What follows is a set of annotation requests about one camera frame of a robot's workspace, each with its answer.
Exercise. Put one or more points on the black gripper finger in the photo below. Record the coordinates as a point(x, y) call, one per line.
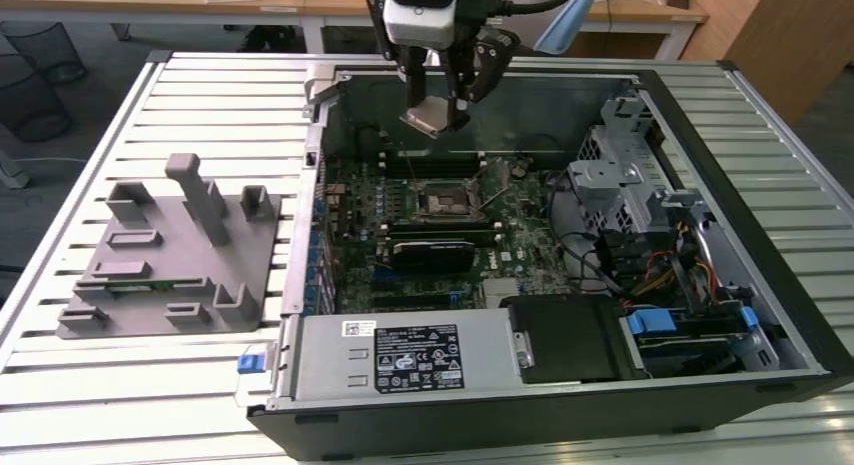
point(416, 75)
point(494, 50)

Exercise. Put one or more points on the silver square CPU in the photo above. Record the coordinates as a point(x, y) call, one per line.
point(428, 116)

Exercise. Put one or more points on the thin metal locking lever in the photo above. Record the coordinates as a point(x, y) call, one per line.
point(497, 196)

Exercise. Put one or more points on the CPU socket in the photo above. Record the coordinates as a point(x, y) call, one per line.
point(441, 202)

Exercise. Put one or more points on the black RAM slot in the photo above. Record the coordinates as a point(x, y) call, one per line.
point(430, 159)
point(441, 224)
point(444, 231)
point(430, 171)

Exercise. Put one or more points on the wooden desk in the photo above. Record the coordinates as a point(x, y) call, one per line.
point(635, 15)
point(134, 5)

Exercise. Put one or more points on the black bag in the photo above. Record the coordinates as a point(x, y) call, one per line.
point(270, 39)

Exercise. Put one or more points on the round coin battery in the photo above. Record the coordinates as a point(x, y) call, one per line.
point(518, 170)

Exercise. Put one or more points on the silver drive cage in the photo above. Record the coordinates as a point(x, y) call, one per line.
point(601, 185)

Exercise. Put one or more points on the black graphics card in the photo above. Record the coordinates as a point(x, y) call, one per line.
point(434, 255)

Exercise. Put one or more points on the green motherboard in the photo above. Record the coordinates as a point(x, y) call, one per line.
point(534, 245)

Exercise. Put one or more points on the blue expansion slot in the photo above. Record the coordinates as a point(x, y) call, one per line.
point(384, 278)

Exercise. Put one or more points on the wooden cabinet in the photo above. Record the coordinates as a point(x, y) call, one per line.
point(788, 35)

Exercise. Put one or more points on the silver chipset heatsink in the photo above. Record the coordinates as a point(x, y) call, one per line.
point(501, 291)

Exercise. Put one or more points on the short black expansion slot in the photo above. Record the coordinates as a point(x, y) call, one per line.
point(410, 301)

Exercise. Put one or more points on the grey parts rack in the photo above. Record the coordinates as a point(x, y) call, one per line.
point(174, 245)

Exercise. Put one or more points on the black mesh waste bin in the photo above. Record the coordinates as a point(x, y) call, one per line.
point(34, 105)
point(47, 50)

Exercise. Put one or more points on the silver power supply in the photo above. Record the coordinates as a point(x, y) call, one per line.
point(321, 355)

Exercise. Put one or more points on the hard disk in blue carrier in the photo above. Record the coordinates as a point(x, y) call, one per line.
point(651, 322)

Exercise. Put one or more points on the blue case latch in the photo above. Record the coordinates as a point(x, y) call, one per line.
point(249, 364)

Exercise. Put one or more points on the black open PC case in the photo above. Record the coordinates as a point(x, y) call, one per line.
point(468, 435)

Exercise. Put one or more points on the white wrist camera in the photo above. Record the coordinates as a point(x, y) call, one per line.
point(421, 25)

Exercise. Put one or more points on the silver metal bracket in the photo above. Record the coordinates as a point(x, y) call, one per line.
point(724, 255)

